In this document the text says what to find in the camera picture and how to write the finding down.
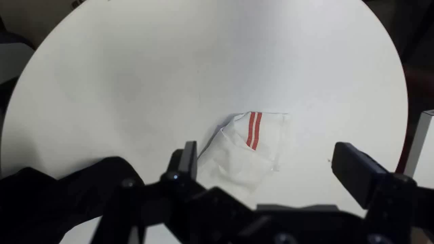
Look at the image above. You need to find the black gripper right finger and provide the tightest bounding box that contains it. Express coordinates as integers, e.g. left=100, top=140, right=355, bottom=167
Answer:
left=331, top=141, right=419, bottom=244

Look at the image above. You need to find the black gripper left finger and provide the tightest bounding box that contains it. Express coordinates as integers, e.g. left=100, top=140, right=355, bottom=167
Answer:
left=92, top=140, right=255, bottom=244

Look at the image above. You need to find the white towel with red stripes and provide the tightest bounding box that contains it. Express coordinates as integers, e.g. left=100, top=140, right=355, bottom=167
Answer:
left=197, top=110, right=289, bottom=194

